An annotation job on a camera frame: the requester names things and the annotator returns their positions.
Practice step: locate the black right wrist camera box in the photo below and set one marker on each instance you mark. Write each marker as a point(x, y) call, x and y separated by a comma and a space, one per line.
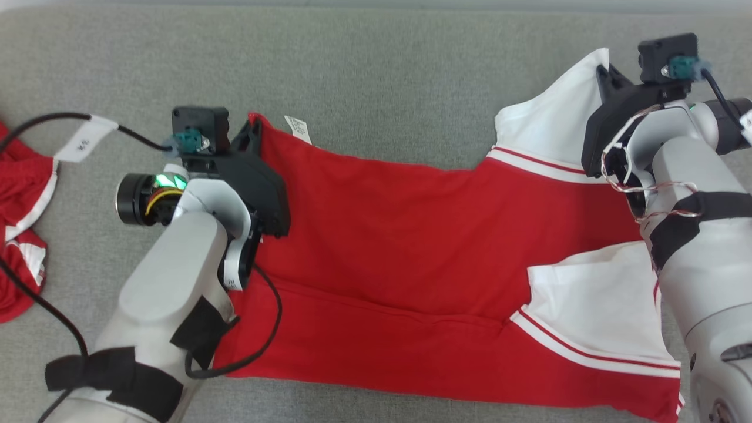
point(667, 50)

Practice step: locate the red shorts with white stripes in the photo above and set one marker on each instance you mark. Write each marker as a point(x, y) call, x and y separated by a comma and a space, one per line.
point(17, 176)

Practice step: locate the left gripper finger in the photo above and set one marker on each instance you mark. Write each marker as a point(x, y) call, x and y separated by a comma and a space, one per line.
point(248, 141)

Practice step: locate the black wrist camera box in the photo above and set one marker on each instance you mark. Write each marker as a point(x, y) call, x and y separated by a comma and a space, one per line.
point(200, 126)
point(667, 50)

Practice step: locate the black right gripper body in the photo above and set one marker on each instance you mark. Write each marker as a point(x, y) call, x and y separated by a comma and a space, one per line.
point(611, 117)

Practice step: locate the red shirt with white sleeves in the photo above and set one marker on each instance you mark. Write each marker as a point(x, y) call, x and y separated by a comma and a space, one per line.
point(382, 235)

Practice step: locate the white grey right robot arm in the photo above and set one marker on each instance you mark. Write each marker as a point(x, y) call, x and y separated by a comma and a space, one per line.
point(699, 276)

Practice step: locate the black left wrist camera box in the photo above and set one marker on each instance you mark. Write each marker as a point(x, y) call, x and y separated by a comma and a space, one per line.
point(200, 126)

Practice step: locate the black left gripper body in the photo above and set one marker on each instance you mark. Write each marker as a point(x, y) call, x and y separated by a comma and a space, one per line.
point(261, 188)

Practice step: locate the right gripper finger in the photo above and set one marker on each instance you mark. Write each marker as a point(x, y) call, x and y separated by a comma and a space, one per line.
point(612, 77)

